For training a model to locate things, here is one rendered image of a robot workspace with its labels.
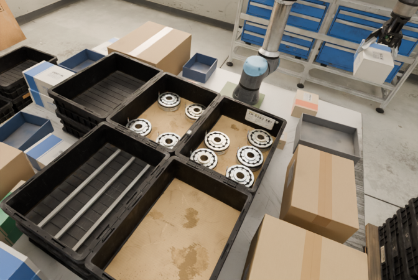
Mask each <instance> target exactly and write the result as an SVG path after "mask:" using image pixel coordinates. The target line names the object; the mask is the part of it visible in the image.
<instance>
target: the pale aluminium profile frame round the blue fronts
mask: <svg viewBox="0 0 418 280"><path fill-rule="evenodd" d="M335 1H336V0H334V1H333V3H330V5H329V7H328V9H327V12H326V14H325V17H324V19H323V22H322V25H321V26H320V29H319V31H318V32H313V31H310V30H306V29H301V28H299V27H294V26H290V25H287V24H286V27H285V29H284V30H287V31H289V32H293V33H296V34H300V35H305V36H308V37H312V38H315V42H314V43H313V46H312V49H311V51H310V53H309V56H308V59H302V58H301V57H297V56H295V57H294V56H291V55H287V54H283V53H281V52H280V56H279V58H283V59H286V60H290V61H293V62H297V63H300V64H303V65H304V67H305V68H304V71H303V72H301V73H298V72H294V71H292V70H288V69H285V68H281V67H278V68H277V69H276V70H275V71H277V72H280V73H284V74H286V75H290V76H293V77H297V78H300V79H301V81H300V83H298V84H297V87H299V88H304V85H303V84H304V81H305V80H307V81H310V82H313V83H317V84H319V85H323V86H327V87H330V88H333V89H336V90H340V91H344V92H346V93H349V94H352V95H356V96H360V97H362V98H366V99H369V100H373V101H376V102H379V103H381V105H380V108H376V111H377V112H378V113H384V110H383V109H385V107H386V106H387V105H388V103H389V102H390V101H391V99H392V98H393V96H394V95H395V94H396V92H397V91H398V89H400V87H401V86H402V84H403V83H404V82H405V80H406V79H407V77H408V76H409V75H410V74H411V72H412V71H413V69H414V68H415V67H416V65H417V64H418V53H417V55H416V56H415V57H414V58H412V57H407V56H404V55H400V54H397V58H396V59H395V60H397V61H400V62H404V63H409V66H408V67H407V68H406V70H405V71H404V73H399V72H397V74H396V76H395V77H394V78H393V80H392V81H391V84H388V83H386V82H383V84H379V83H376V82H372V81H369V80H365V79H362V78H358V77H354V76H353V73H350V72H346V71H343V70H339V69H337V68H333V67H329V66H327V65H325V64H322V63H321V64H319V63H315V62H313V60H314V58H315V56H316V55H318V53H319V50H318V48H319V47H320V44H321V42H323V41H326V42H331V43H333V44H338V45H342V46H345V47H349V48H352V49H356V50H357V49H358V47H359V46H360V44H358V43H355V42H351V41H348V40H343V39H339V38H336V37H332V36H329V35H325V32H326V30H327V27H328V25H329V23H330V20H331V18H334V17H335V14H333V13H334V11H335V9H336V6H337V4H338V2H339V0H337V2H336V4H335ZM243 2H244V0H239V3H238V9H237V13H236V20H235V26H234V31H233V37H232V41H231V48H230V54H229V59H228V62H227V63H226V64H227V66H233V63H232V61H233V58H235V59H237V60H241V61H244V62H245V61H246V59H247V57H244V56H241V55H238V54H237V53H236V52H237V50H238V49H239V48H240V46H242V47H245V48H248V49H252V50H255V51H258V50H259V48H261V47H260V46H257V45H253V44H251V43H249V42H245V41H242V40H241V39H240V40H238V39H239V38H240V37H241V35H242V31H243V27H242V28H241V29H240V28H239V22H240V18H241V19H245V20H248V21H253V22H257V23H260V24H264V25H267V26H268V24H269V19H264V18H261V17H257V16H252V15H249V14H245V13H242V8H243ZM238 31H239V32H238ZM313 68H317V69H320V70H324V71H326V72H330V73H334V74H337V75H341V76H344V77H348V78H352V79H354V80H358V81H361V82H365V83H369V84H371V85H375V86H379V87H381V91H382V98H381V97H378V96H374V95H370V94H368V93H364V92H362V91H358V90H354V89H351V88H348V87H345V86H341V85H337V84H335V83H331V82H327V81H325V80H321V79H318V78H314V77H311V76H310V75H309V70H310V69H313ZM397 76H399V77H400V79H399V80H397ZM388 90H390V92H389V94H388Z"/></svg>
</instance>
